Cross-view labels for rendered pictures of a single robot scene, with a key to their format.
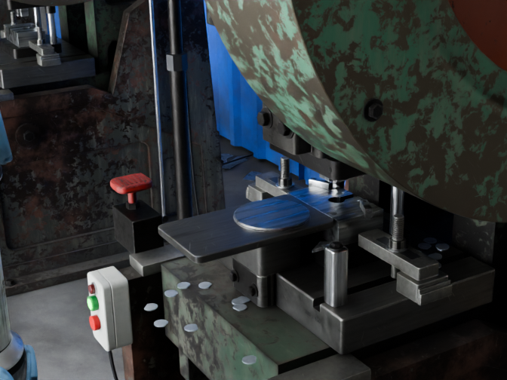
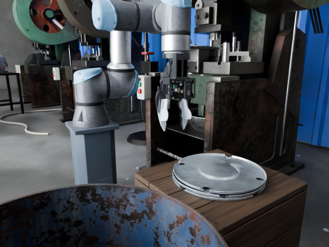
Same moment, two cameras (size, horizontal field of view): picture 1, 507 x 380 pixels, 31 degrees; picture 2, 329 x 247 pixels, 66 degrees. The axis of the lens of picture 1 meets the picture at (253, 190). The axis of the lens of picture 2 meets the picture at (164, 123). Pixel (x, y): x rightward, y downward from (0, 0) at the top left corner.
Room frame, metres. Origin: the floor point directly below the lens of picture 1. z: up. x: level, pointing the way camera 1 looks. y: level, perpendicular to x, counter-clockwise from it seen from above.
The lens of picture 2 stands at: (-0.05, 0.36, 0.72)
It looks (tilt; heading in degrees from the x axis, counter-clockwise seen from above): 14 degrees down; 352
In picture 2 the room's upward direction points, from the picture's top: straight up
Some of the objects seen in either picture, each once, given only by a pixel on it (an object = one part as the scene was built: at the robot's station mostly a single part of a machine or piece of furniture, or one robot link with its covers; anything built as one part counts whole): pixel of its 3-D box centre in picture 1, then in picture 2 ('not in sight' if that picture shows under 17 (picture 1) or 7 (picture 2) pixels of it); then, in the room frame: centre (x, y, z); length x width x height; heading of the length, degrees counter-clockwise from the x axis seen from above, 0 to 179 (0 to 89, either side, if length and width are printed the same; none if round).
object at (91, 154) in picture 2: not in sight; (95, 171); (1.05, 0.52, 0.23); 0.19 x 0.19 x 0.45; 22
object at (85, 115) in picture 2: not in sight; (90, 111); (1.05, 0.52, 0.50); 0.15 x 0.15 x 0.10
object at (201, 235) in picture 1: (247, 258); (192, 59); (1.30, 0.01, 0.72); 0.25 x 0.14 x 0.14; 120
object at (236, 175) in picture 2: not in sight; (218, 170); (0.68, 0.08, 0.37); 0.29 x 0.29 x 0.01
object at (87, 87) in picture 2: not in sight; (90, 84); (1.05, 0.51, 0.62); 0.13 x 0.12 x 0.14; 109
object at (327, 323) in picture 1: (335, 256); (214, 66); (1.39, -0.14, 0.68); 0.45 x 0.30 x 0.06; 30
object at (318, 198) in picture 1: (333, 212); (214, 51); (1.39, -0.13, 0.76); 0.15 x 0.09 x 0.05; 30
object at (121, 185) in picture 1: (132, 197); (148, 58); (1.56, 0.23, 0.72); 0.07 x 0.06 x 0.08; 120
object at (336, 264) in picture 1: (336, 272); (225, 51); (1.18, -0.12, 0.75); 0.03 x 0.03 x 0.10; 30
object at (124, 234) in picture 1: (139, 252); (150, 75); (1.54, 0.22, 0.62); 0.10 x 0.06 x 0.20; 30
